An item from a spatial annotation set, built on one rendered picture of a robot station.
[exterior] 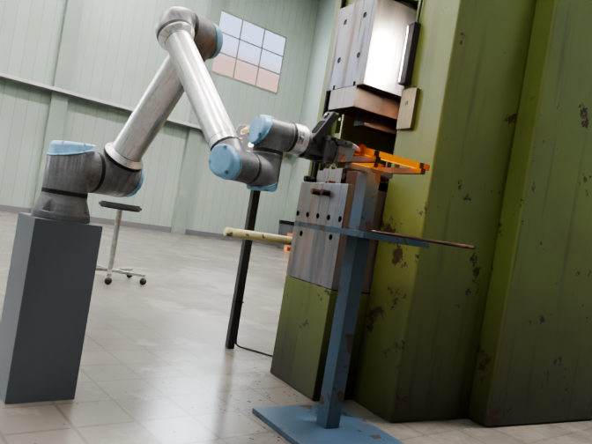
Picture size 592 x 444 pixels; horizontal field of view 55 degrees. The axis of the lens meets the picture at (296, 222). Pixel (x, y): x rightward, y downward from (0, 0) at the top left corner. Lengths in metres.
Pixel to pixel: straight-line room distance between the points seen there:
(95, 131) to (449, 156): 10.72
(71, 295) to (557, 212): 2.01
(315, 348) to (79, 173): 1.17
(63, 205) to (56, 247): 0.14
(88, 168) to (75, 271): 0.35
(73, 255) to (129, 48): 11.14
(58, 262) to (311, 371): 1.11
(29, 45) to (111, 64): 1.60
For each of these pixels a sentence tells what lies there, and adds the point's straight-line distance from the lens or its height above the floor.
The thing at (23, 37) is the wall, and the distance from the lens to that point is 12.38.
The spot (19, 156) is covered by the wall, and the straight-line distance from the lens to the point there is 12.16.
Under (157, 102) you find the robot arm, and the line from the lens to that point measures 2.02.
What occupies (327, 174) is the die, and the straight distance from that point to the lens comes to 2.61.
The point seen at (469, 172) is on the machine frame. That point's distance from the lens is 2.44.
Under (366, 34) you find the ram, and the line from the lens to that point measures 2.64.
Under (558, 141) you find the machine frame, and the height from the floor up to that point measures 1.25.
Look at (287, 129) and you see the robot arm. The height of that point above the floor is 0.98.
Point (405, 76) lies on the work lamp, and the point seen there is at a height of 1.41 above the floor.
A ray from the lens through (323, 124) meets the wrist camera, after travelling 1.75.
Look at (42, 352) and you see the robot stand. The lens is 2.07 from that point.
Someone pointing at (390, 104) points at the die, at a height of 1.33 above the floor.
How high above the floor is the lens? 0.73
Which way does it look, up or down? level
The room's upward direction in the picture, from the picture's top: 9 degrees clockwise
